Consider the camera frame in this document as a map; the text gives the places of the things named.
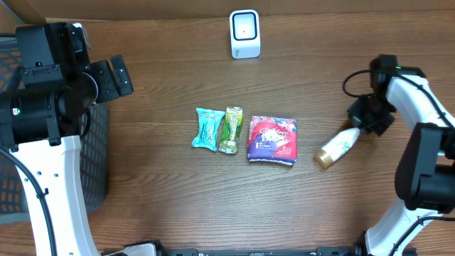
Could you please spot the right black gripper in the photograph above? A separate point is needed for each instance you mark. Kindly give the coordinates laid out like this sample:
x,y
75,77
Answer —
x,y
354,114

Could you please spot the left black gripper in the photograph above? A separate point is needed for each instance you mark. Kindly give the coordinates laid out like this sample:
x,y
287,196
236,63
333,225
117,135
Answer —
x,y
121,75

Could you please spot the white tube gold cap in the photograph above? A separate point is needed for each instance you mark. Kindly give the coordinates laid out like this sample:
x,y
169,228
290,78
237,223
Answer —
x,y
338,146

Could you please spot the mint green tissue pack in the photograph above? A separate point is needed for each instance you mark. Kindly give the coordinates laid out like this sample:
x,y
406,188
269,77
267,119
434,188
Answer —
x,y
208,125

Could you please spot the purple red liner pack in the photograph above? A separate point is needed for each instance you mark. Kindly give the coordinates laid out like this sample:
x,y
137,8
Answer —
x,y
272,139

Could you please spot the green yellow snack packet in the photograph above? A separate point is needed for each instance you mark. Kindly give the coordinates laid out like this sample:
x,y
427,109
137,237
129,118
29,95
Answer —
x,y
231,130

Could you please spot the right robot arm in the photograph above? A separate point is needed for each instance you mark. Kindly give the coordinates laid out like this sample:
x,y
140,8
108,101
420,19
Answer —
x,y
424,188

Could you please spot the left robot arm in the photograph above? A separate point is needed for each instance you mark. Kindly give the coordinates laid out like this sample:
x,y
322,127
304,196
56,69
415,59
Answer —
x,y
55,85

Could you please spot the white barcode scanner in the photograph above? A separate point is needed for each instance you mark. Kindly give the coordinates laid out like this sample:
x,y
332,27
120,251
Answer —
x,y
245,38

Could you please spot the grey plastic basket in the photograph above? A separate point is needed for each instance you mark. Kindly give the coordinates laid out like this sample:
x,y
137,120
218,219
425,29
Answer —
x,y
93,156

